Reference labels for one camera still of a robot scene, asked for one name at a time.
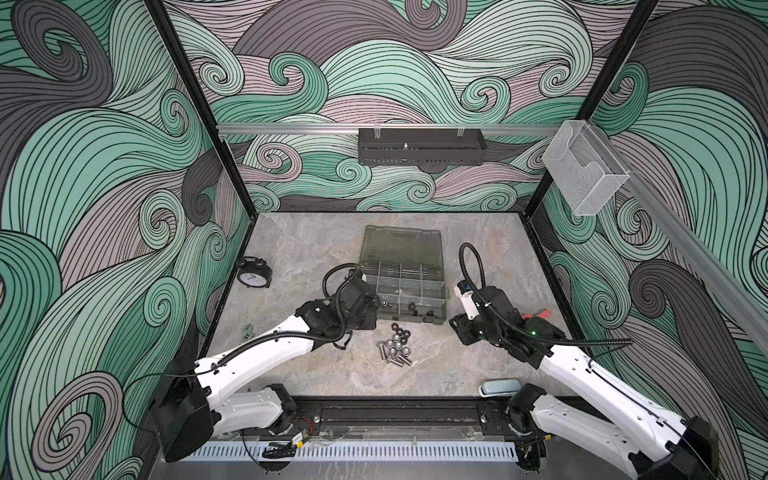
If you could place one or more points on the aluminium rail wall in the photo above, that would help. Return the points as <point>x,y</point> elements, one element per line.
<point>304,128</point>
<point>660,190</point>

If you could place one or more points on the black corner frame post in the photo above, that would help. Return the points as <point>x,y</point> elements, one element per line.
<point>174,48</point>
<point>617,57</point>

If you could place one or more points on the clear acrylic wall holder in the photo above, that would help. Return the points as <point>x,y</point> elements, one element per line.
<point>585,167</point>

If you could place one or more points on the pale blue rectangular case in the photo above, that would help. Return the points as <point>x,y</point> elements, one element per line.
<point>499,387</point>

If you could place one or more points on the pile of screws and nuts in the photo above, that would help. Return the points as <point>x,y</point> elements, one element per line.
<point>395,349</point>

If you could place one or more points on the black alarm clock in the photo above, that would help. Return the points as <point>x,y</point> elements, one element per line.
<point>254,272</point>

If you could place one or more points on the black corner frame post right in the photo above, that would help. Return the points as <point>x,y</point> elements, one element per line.
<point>617,57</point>

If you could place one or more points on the smoky clear compartment organizer box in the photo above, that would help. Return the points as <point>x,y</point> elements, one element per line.
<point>406,268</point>

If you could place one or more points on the black corner frame post left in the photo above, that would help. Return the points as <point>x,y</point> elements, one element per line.
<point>174,48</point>

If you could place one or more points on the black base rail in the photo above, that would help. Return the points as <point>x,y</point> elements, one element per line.
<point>328,414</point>

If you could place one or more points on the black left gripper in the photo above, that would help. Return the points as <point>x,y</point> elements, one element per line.
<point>371,315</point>

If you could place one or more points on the white slotted cable duct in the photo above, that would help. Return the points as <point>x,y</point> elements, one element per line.
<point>365,451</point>

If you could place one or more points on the red plastic scoop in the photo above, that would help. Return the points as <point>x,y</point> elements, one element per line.
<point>537,314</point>

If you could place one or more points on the black perforated wall tray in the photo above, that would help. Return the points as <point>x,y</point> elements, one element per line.
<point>431,149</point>

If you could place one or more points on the aluminium rail right wall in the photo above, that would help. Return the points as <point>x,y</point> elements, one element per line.
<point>660,190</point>

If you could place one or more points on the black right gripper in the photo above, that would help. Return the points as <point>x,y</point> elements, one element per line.
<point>462,329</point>

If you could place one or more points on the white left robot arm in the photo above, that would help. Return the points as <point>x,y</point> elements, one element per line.
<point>195,400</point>

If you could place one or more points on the aluminium rail back wall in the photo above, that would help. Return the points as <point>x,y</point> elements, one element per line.
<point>304,128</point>

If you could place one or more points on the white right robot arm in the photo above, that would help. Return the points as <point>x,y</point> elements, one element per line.
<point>635,434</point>

